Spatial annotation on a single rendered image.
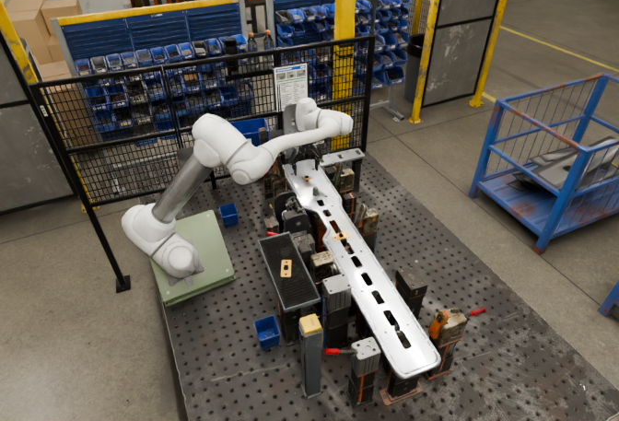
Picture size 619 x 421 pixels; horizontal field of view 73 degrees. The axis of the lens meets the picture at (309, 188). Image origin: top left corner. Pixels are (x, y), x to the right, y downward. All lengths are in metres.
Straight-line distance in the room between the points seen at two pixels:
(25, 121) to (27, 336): 1.54
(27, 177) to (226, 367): 2.61
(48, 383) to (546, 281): 3.32
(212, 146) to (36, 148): 2.43
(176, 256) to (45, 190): 2.34
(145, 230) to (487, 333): 1.60
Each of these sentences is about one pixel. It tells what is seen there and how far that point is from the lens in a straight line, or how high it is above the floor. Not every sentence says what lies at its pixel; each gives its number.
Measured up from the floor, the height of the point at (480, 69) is 0.47.
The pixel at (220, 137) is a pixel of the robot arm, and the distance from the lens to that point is 1.61.
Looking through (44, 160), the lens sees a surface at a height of 0.54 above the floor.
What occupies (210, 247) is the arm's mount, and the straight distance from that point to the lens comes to 2.20.
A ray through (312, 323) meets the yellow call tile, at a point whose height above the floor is 1.16.
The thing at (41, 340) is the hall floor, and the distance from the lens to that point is 3.33.
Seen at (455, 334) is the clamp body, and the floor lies 0.98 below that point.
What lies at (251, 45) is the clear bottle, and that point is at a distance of 2.56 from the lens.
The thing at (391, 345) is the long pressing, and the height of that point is 1.00.
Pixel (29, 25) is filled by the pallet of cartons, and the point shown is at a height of 0.99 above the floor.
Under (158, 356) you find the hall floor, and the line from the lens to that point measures 2.94.
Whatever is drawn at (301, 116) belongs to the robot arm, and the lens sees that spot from 2.06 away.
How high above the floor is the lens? 2.41
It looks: 38 degrees down
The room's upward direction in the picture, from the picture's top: 1 degrees counter-clockwise
